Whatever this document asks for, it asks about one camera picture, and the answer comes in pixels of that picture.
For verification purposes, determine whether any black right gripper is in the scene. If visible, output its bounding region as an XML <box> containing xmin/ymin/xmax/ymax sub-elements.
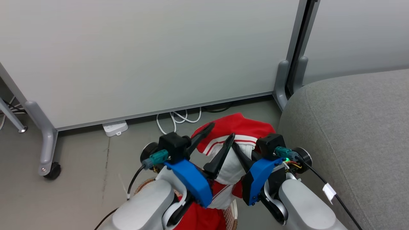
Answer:
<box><xmin>231</xmin><ymin>142</ymin><xmax>313</xmax><ymax>193</ymax></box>

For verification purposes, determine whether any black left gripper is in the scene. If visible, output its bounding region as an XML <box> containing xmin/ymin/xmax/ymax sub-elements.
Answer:
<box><xmin>140</xmin><ymin>122</ymin><xmax>236</xmax><ymax>180</ymax></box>

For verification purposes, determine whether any red and white garment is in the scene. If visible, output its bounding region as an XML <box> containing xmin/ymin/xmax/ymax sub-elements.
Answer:
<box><xmin>174</xmin><ymin>112</ymin><xmax>277</xmax><ymax>230</ymax></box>

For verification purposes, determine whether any cream plastic laundry basket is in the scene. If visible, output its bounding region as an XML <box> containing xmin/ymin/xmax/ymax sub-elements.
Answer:
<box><xmin>134</xmin><ymin>178</ymin><xmax>239</xmax><ymax>230</ymax></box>

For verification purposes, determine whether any white power strip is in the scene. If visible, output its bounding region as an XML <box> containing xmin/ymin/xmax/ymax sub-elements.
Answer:
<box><xmin>102</xmin><ymin>120</ymin><xmax>129</xmax><ymax>137</ymax></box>

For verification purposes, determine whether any grey fabric sofa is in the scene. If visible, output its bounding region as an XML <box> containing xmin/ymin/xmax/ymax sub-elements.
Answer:
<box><xmin>277</xmin><ymin>69</ymin><xmax>409</xmax><ymax>230</ymax></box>

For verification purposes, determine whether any large white partition panel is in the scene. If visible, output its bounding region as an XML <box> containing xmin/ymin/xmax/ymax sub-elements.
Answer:
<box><xmin>0</xmin><ymin>0</ymin><xmax>309</xmax><ymax>131</ymax></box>

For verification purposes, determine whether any black caster wheel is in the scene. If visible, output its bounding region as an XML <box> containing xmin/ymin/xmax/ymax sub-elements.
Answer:
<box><xmin>43</xmin><ymin>162</ymin><xmax>62</xmax><ymax>180</ymax></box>

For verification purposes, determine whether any grey partition foot with caster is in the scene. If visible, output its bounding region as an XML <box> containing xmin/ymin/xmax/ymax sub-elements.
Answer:
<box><xmin>25</xmin><ymin>101</ymin><xmax>61</xmax><ymax>177</ymax></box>

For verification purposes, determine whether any narrow white partition panel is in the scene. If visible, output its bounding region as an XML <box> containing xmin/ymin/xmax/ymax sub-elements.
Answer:
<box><xmin>302</xmin><ymin>0</ymin><xmax>409</xmax><ymax>85</ymax></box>

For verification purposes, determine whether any grey metal table leg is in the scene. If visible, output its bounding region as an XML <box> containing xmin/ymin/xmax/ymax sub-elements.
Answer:
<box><xmin>0</xmin><ymin>97</ymin><xmax>28</xmax><ymax>133</ymax></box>

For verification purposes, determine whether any blue right camera mount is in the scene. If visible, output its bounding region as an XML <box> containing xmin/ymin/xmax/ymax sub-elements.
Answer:
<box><xmin>243</xmin><ymin>157</ymin><xmax>284</xmax><ymax>206</ymax></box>

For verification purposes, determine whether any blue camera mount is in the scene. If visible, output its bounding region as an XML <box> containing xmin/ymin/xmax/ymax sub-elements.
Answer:
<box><xmin>243</xmin><ymin>157</ymin><xmax>284</xmax><ymax>206</ymax></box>
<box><xmin>164</xmin><ymin>159</ymin><xmax>213</xmax><ymax>208</ymax></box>

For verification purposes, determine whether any blue left camera mount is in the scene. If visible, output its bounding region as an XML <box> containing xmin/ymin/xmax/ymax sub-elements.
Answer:
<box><xmin>164</xmin><ymin>159</ymin><xmax>213</xmax><ymax>208</ymax></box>

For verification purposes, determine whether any black floor cable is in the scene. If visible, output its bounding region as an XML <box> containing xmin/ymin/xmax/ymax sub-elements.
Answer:
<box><xmin>204</xmin><ymin>102</ymin><xmax>234</xmax><ymax>113</ymax></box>

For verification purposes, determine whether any white coiled power cable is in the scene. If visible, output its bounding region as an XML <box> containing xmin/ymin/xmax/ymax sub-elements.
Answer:
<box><xmin>156</xmin><ymin>107</ymin><xmax>202</xmax><ymax>135</ymax></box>

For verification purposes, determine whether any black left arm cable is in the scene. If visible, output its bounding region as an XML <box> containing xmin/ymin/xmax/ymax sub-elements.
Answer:
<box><xmin>94</xmin><ymin>165</ymin><xmax>147</xmax><ymax>230</ymax></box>

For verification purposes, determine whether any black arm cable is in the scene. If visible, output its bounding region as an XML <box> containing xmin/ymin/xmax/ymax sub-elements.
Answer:
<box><xmin>94</xmin><ymin>165</ymin><xmax>147</xmax><ymax>230</ymax></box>
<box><xmin>299</xmin><ymin>157</ymin><xmax>363</xmax><ymax>230</ymax></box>

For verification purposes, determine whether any white cable tag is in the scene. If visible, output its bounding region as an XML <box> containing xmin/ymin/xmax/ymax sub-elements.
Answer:
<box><xmin>322</xmin><ymin>183</ymin><xmax>337</xmax><ymax>205</ymax></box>

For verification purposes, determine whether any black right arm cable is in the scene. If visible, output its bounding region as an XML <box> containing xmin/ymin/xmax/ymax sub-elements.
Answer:
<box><xmin>299</xmin><ymin>157</ymin><xmax>363</xmax><ymax>230</ymax></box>

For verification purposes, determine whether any black cable bundle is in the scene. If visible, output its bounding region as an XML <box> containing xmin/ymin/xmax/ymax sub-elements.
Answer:
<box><xmin>3</xmin><ymin>101</ymin><xmax>27</xmax><ymax>115</ymax></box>

